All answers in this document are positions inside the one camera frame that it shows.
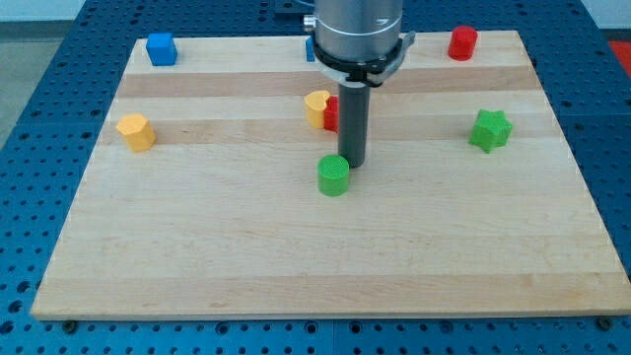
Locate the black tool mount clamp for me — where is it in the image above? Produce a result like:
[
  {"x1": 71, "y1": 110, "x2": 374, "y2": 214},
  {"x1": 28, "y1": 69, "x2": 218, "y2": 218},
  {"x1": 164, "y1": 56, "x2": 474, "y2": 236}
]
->
[{"x1": 311, "y1": 31, "x2": 416, "y2": 88}]

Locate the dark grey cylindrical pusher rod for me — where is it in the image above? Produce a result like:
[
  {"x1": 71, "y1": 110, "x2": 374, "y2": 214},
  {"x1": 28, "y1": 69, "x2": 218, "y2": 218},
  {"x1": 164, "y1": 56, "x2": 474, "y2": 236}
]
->
[{"x1": 338, "y1": 84, "x2": 370, "y2": 168}]

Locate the green cylinder block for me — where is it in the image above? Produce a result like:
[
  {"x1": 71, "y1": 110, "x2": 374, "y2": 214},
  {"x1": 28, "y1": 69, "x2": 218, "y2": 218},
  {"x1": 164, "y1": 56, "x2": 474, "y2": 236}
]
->
[{"x1": 317, "y1": 155, "x2": 350, "y2": 196}]

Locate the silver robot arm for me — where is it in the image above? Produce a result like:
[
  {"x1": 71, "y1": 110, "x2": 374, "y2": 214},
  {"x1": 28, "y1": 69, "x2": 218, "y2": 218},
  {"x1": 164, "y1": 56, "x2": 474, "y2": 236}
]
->
[{"x1": 303, "y1": 0, "x2": 415, "y2": 169}]

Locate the blue block behind arm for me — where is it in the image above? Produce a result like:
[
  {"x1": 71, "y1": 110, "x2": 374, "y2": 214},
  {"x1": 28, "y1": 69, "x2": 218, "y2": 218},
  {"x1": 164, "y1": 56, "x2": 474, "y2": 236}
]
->
[{"x1": 305, "y1": 36, "x2": 316, "y2": 62}]

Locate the yellow hexagon block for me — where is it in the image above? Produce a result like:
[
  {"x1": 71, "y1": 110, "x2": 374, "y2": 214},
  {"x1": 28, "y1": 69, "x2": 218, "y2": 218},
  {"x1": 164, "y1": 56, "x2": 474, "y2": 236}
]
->
[{"x1": 115, "y1": 113, "x2": 157, "y2": 152}]

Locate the red block behind rod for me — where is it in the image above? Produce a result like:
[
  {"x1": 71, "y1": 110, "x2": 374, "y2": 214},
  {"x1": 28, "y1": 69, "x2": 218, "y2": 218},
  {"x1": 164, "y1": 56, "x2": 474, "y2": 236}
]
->
[{"x1": 323, "y1": 96, "x2": 339, "y2": 133}]

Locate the yellow heart block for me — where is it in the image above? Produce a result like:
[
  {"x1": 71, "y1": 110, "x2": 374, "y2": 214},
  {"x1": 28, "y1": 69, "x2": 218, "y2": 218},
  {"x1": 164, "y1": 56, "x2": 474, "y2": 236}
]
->
[{"x1": 304, "y1": 90, "x2": 330, "y2": 129}]

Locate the red cylinder block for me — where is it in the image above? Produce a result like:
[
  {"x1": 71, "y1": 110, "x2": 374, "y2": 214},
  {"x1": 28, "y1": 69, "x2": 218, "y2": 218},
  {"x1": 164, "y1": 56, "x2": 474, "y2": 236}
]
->
[{"x1": 448, "y1": 26, "x2": 478, "y2": 61}]

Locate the green star block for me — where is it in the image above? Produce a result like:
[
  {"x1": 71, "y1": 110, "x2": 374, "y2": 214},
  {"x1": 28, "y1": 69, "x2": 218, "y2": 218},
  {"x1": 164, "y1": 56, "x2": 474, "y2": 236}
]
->
[{"x1": 468, "y1": 109, "x2": 513, "y2": 154}]

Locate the wooden board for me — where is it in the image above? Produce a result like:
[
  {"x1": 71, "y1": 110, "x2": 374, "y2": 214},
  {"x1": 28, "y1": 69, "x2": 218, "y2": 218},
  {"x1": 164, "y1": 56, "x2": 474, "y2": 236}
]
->
[{"x1": 31, "y1": 31, "x2": 630, "y2": 320}]

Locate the blue cube block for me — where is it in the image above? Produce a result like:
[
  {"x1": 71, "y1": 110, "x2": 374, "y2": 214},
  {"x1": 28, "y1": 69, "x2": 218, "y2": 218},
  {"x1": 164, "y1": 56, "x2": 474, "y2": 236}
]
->
[{"x1": 145, "y1": 33, "x2": 177, "y2": 66}]

